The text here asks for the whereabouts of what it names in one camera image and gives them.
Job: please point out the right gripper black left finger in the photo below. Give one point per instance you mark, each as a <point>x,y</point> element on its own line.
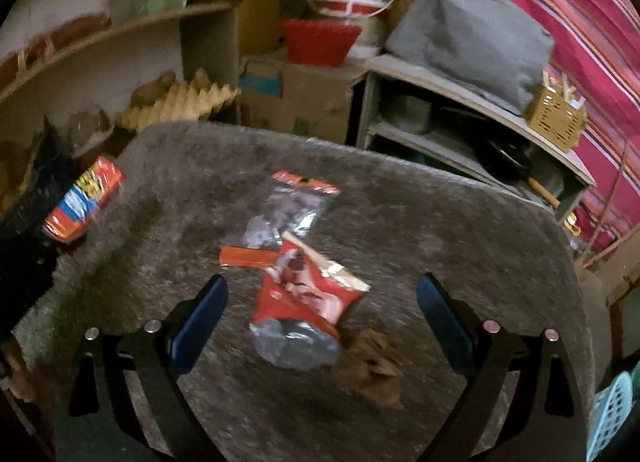
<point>102,424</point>

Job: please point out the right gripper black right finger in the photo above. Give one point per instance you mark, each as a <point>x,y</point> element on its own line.
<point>545,420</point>

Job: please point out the brown paper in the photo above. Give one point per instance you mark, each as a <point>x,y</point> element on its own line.
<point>370,366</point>

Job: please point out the orange snack packet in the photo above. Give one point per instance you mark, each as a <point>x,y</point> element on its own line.
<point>69,220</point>

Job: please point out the silver foil chip bag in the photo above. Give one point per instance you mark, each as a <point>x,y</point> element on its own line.
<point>301,301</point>

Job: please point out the light blue laundry basket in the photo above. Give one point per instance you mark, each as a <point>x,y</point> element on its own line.
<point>611,408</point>

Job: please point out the orange wrapper strip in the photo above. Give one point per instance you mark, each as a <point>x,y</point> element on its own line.
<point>233,256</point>

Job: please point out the grey fuzzy table mat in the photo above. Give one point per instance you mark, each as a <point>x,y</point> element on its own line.
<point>242,295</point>

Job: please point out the clear orange-topped plastic bag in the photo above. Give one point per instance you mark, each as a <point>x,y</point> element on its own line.
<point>287,202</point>

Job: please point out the yellow woven basket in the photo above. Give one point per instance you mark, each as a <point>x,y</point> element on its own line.
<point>557,112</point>

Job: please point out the yellow egg tray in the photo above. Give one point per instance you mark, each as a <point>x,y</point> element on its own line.
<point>183,102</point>

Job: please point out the grey metal shelf table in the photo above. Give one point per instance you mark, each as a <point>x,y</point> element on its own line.
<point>414,114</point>

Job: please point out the cardboard box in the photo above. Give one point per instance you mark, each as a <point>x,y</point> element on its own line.
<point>302,100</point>

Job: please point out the grey fabric cover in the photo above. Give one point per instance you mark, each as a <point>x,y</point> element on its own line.
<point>491,47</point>

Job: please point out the striped pink curtain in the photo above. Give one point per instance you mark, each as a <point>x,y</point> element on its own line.
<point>597,48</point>

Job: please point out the red plastic basin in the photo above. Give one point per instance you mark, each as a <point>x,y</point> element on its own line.
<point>322,43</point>

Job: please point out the wooden wall shelf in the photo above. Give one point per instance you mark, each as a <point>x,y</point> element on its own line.
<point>24,77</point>

